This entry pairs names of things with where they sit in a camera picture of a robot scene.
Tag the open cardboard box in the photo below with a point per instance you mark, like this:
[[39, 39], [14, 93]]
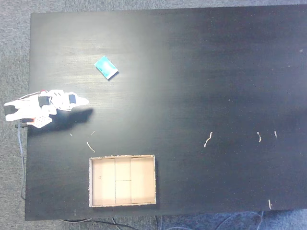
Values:
[[122, 180]]

